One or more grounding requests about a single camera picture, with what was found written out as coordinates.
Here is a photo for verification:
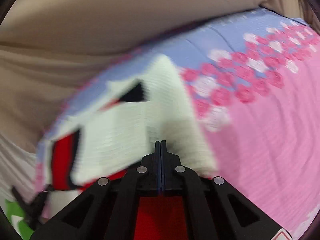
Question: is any pink and blue floral blanket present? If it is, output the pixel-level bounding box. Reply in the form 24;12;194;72
32;7;320;240

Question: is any beige bed sheet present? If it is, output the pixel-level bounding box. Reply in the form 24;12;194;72
0;0;315;205

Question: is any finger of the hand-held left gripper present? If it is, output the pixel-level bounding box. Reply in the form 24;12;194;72
11;184;52;230

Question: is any white and red small garment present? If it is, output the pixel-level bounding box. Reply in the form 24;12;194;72
51;54;218;240

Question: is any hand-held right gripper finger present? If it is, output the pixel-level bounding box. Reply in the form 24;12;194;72
160;140;293;240
29;141;161;240

